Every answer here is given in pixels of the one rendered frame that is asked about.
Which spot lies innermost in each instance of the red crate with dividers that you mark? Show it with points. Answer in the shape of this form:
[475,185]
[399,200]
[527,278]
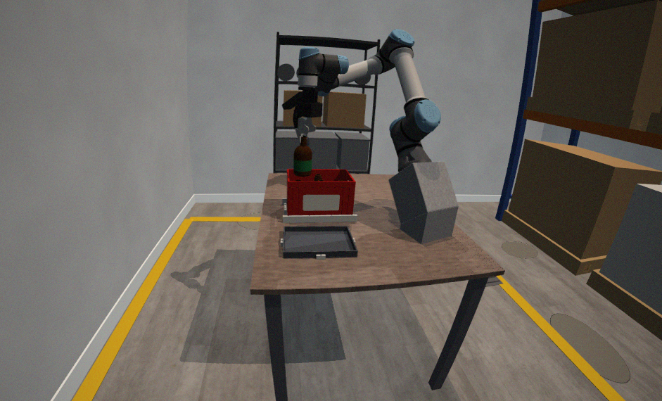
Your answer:
[320,198]

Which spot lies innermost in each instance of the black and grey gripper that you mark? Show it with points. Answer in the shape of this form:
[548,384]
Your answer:
[304,125]

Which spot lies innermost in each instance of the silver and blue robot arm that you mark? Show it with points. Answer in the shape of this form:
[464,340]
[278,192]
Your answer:
[422,116]

